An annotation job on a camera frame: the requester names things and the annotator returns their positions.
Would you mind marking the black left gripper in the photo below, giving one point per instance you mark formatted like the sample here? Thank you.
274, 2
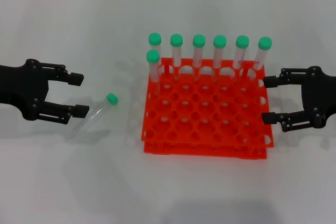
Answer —
23, 87

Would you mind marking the orange test tube rack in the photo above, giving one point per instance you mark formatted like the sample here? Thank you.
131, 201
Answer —
195, 95

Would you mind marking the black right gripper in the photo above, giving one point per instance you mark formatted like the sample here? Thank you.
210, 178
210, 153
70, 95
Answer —
321, 95

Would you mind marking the green capped clear test tube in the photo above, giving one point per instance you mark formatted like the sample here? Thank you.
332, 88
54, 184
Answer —
220, 41
176, 40
112, 98
155, 38
198, 40
242, 41
153, 56
265, 43

